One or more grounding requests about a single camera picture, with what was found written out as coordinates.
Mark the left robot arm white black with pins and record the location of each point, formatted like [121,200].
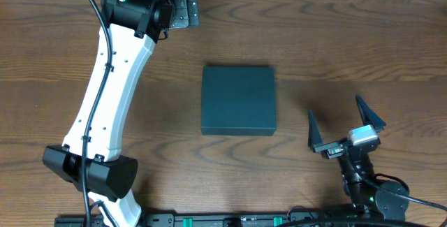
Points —
[90,156]

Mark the black gift box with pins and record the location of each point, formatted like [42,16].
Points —
[238,101]

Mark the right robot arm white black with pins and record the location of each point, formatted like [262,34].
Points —
[372,194]

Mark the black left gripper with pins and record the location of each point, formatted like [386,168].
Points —
[191,8]

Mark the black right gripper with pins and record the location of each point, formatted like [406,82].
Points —
[343,150]

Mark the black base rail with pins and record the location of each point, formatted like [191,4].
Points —
[222,220]

